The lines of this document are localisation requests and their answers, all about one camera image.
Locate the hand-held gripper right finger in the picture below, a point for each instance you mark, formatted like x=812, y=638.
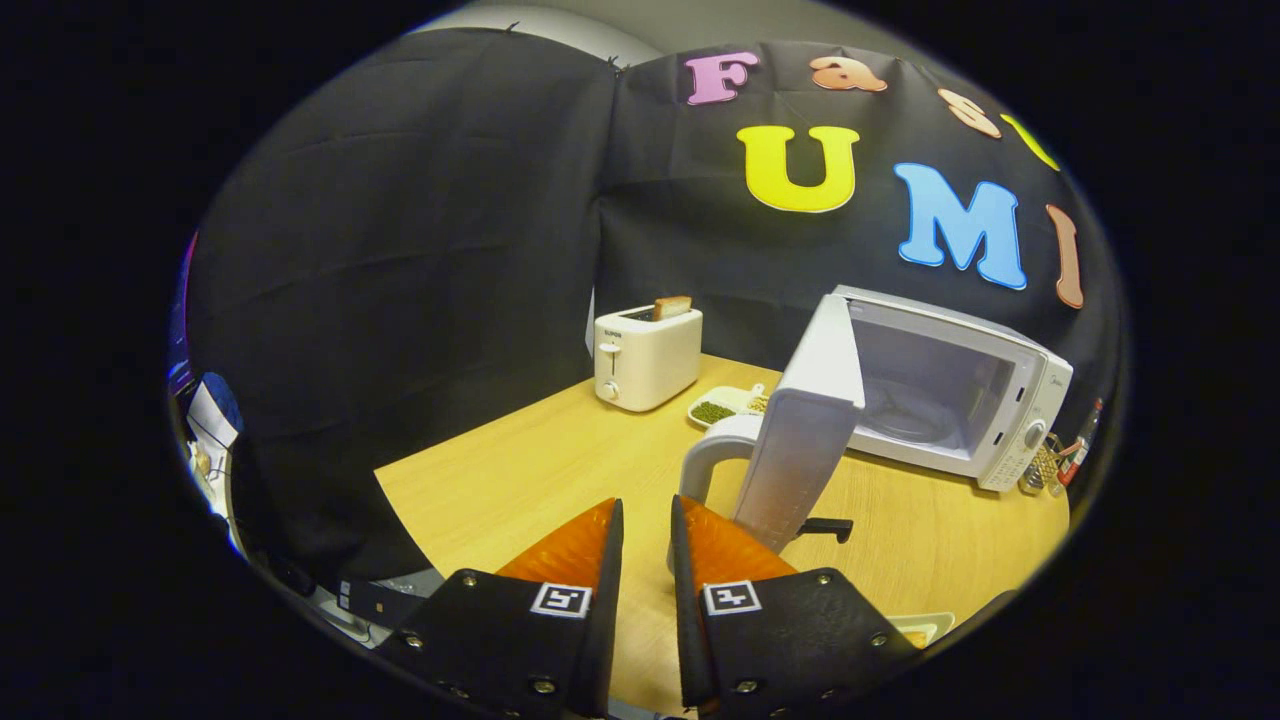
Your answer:
x=685, y=600

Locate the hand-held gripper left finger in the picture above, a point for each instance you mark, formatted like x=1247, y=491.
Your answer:
x=605, y=600

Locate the white microwave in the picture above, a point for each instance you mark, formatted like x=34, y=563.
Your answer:
x=800, y=440

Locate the white food tray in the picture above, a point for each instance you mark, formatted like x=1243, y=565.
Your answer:
x=920, y=625

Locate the white divided bean dish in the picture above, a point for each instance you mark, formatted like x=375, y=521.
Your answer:
x=722, y=405

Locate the white toaster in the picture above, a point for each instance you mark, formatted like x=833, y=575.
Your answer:
x=645, y=360

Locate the toast slice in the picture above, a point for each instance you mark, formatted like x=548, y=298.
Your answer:
x=672, y=307

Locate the black backdrop cloth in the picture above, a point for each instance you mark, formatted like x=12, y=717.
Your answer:
x=400, y=250

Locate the clear bottle red label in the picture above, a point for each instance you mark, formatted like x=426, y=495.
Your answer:
x=1078, y=450

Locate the blue and white object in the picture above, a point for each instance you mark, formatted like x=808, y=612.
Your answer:
x=215, y=410

